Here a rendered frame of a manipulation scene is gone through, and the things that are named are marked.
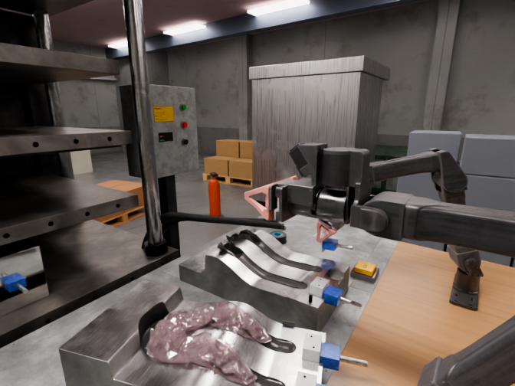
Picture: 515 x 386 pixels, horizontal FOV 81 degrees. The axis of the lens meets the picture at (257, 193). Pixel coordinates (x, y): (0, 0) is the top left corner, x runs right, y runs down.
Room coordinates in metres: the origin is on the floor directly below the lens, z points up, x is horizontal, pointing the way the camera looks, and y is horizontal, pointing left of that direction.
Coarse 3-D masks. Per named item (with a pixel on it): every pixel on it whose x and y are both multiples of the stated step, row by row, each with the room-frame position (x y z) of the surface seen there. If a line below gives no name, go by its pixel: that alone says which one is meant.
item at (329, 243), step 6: (324, 234) 0.96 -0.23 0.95; (312, 240) 0.94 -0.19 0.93; (324, 240) 0.93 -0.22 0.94; (330, 240) 0.93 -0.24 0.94; (336, 240) 0.93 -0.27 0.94; (312, 246) 0.94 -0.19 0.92; (318, 246) 0.93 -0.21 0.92; (324, 246) 0.92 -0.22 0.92; (330, 246) 0.91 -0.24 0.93; (336, 246) 0.92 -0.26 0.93; (342, 246) 0.91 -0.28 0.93; (348, 246) 0.90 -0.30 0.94; (318, 252) 0.93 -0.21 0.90
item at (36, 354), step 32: (288, 224) 1.44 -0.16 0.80; (192, 256) 1.10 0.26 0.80; (320, 256) 1.10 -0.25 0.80; (352, 256) 1.10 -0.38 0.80; (384, 256) 1.10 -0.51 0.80; (128, 288) 0.87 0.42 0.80; (192, 288) 0.87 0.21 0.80; (352, 288) 0.87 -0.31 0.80; (64, 320) 0.71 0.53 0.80; (352, 320) 0.71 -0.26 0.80; (0, 352) 0.60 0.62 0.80; (32, 352) 0.60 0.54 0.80; (0, 384) 0.51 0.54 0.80; (32, 384) 0.51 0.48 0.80; (64, 384) 0.51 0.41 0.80
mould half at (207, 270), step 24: (240, 240) 0.94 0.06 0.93; (264, 240) 0.97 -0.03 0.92; (192, 264) 0.92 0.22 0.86; (216, 264) 0.82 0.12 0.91; (240, 264) 0.82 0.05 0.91; (264, 264) 0.86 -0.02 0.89; (312, 264) 0.87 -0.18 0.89; (336, 264) 0.86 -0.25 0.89; (216, 288) 0.83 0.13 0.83; (240, 288) 0.77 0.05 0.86; (264, 288) 0.74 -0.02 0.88; (288, 288) 0.73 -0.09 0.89; (264, 312) 0.73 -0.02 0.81; (288, 312) 0.69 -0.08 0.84; (312, 312) 0.65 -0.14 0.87
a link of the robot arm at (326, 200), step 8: (320, 192) 0.50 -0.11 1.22; (328, 192) 0.49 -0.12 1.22; (336, 192) 0.49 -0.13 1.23; (344, 192) 0.48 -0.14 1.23; (352, 192) 0.48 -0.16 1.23; (320, 200) 0.49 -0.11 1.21; (328, 200) 0.48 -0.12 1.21; (336, 200) 0.47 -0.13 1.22; (344, 200) 0.47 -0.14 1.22; (352, 200) 0.48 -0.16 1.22; (320, 208) 0.49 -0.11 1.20; (328, 208) 0.48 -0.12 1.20; (336, 208) 0.47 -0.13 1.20; (344, 208) 0.46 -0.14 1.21; (320, 216) 0.49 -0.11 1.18; (328, 216) 0.48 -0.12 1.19; (336, 216) 0.47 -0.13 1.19; (344, 216) 0.47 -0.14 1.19
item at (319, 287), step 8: (320, 280) 0.72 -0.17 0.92; (328, 280) 0.72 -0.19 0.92; (312, 288) 0.70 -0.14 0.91; (320, 288) 0.69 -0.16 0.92; (328, 288) 0.71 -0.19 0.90; (336, 288) 0.71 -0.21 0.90; (320, 296) 0.69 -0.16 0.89; (328, 296) 0.68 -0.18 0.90; (336, 296) 0.67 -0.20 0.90; (336, 304) 0.66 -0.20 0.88; (352, 304) 0.66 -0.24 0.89; (360, 304) 0.65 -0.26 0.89
